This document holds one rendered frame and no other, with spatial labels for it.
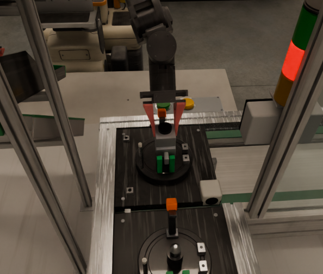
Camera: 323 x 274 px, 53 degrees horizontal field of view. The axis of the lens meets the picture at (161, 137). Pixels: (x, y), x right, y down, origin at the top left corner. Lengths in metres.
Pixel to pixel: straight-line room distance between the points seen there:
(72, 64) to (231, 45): 1.94
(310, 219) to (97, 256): 0.47
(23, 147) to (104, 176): 0.39
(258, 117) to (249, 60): 2.43
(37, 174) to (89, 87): 0.77
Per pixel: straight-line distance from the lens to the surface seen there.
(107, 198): 0.77
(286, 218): 0.79
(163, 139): 0.70
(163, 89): 0.69
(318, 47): 0.46
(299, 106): 0.51
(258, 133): 0.58
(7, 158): 1.06
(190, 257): 0.66
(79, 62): 1.46
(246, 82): 2.70
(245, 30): 3.41
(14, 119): 0.41
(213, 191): 0.74
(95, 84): 1.23
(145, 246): 0.67
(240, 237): 0.74
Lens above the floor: 1.60
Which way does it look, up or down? 47 degrees down
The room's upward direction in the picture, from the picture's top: straight up
